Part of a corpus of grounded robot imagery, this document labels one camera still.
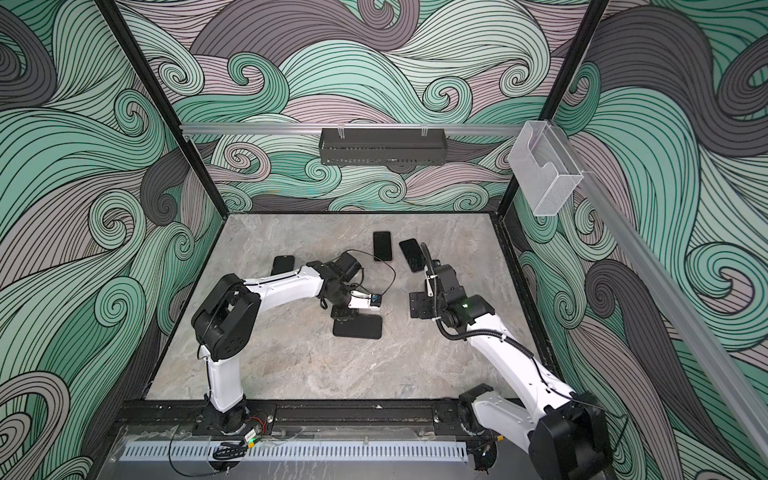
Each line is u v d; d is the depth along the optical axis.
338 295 0.78
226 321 0.50
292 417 0.74
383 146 0.95
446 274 0.62
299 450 0.70
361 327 0.87
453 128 0.95
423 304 0.73
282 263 1.07
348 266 0.76
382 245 1.10
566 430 0.38
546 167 0.79
